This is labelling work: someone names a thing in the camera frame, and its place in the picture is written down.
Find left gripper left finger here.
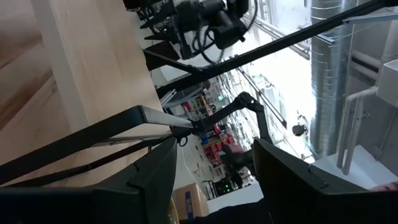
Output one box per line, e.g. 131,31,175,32
0,136,178,224

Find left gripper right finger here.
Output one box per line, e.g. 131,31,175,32
253,138,398,224

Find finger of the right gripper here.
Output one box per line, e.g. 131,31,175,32
144,30,180,41
139,12,177,28

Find cardboard box with blue label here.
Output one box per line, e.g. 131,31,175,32
172,182,210,222

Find red storage bins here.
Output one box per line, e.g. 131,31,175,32
203,133,237,163

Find wooden tray with black handles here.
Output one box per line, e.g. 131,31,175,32
0,0,194,189

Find black rig upright frame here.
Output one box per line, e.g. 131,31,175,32
155,0,398,99

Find silver ventilation duct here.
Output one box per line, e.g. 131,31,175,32
309,0,356,158

